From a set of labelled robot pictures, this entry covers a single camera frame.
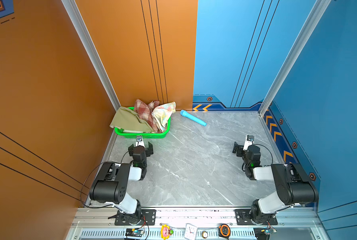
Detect floral pastel skirt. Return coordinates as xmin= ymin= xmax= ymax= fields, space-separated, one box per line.
xmin=151 ymin=102 xmax=176 ymax=132

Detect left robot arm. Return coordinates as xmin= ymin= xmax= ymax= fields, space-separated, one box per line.
xmin=89 ymin=143 xmax=153 ymax=226

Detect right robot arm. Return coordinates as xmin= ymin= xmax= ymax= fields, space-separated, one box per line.
xmin=232 ymin=141 xmax=318 ymax=225

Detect green plastic basket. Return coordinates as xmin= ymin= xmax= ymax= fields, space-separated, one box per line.
xmin=114 ymin=118 xmax=171 ymax=139

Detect olive green skirt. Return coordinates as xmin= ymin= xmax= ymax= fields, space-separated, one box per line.
xmin=109 ymin=107 xmax=153 ymax=133

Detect red plaid skirt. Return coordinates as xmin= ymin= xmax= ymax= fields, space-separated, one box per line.
xmin=134 ymin=99 xmax=161 ymax=133

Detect blue toy microphone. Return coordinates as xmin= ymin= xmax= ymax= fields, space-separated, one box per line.
xmin=180 ymin=110 xmax=207 ymax=126

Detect right circuit board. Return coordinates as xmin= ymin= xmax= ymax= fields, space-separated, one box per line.
xmin=254 ymin=228 xmax=277 ymax=240

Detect orange black tape measure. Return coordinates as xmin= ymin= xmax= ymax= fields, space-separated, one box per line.
xmin=218 ymin=224 xmax=231 ymax=239

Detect green circuit board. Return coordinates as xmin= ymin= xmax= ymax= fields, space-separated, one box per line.
xmin=124 ymin=229 xmax=146 ymax=240

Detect yellow pink flower toy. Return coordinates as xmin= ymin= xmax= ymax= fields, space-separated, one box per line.
xmin=160 ymin=225 xmax=174 ymax=240

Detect small round brass object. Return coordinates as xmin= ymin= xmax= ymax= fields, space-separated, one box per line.
xmin=201 ymin=231 xmax=209 ymax=239

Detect small white clock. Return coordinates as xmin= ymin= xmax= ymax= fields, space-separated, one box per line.
xmin=184 ymin=224 xmax=198 ymax=240

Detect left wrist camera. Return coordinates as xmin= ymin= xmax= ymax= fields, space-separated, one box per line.
xmin=135 ymin=136 xmax=145 ymax=147

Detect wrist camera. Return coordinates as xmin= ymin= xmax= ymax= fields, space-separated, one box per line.
xmin=135 ymin=136 xmax=145 ymax=147
xmin=243 ymin=135 xmax=254 ymax=151

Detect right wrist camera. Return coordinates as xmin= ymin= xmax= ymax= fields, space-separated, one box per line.
xmin=243 ymin=135 xmax=254 ymax=151

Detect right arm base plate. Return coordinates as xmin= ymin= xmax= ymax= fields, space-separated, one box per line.
xmin=234 ymin=209 xmax=278 ymax=226

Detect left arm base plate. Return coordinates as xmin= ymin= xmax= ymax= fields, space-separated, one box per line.
xmin=114 ymin=209 xmax=156 ymax=226

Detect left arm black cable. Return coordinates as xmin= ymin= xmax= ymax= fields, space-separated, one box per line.
xmin=80 ymin=149 xmax=134 ymax=209

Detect aluminium front rail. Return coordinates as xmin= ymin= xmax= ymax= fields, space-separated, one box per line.
xmin=66 ymin=206 xmax=329 ymax=240

